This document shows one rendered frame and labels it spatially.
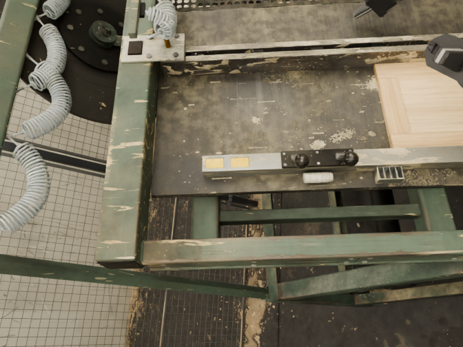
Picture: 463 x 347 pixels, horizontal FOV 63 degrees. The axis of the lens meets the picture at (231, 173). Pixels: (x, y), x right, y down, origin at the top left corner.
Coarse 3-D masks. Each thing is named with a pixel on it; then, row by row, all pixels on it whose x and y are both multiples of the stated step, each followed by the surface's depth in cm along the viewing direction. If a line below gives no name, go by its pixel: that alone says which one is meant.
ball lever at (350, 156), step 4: (348, 152) 93; (352, 152) 93; (336, 156) 103; (340, 156) 102; (344, 156) 93; (348, 156) 92; (352, 156) 92; (356, 156) 92; (344, 160) 93; (348, 160) 92; (352, 160) 92; (356, 160) 92; (348, 164) 93; (352, 164) 92; (356, 164) 93
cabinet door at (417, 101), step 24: (384, 72) 119; (408, 72) 118; (432, 72) 118; (384, 96) 115; (408, 96) 115; (432, 96) 115; (456, 96) 114; (384, 120) 114; (408, 120) 112; (432, 120) 111; (456, 120) 111; (408, 144) 108; (432, 144) 108; (456, 144) 108
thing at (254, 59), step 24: (144, 48) 115; (168, 48) 115; (192, 48) 119; (216, 48) 119; (240, 48) 118; (264, 48) 118; (288, 48) 119; (312, 48) 118; (336, 48) 119; (360, 48) 116; (384, 48) 116; (408, 48) 115; (168, 72) 122; (192, 72) 122; (216, 72) 122; (240, 72) 123
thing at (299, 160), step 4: (292, 156) 104; (296, 156) 94; (300, 156) 93; (304, 156) 93; (308, 156) 94; (292, 160) 104; (296, 160) 93; (300, 160) 92; (304, 160) 92; (308, 160) 93; (296, 164) 93; (300, 164) 93; (304, 164) 93; (308, 164) 93; (300, 168) 94
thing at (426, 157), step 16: (224, 160) 106; (256, 160) 106; (272, 160) 106; (368, 160) 104; (384, 160) 104; (400, 160) 104; (416, 160) 104; (432, 160) 103; (448, 160) 103; (208, 176) 108
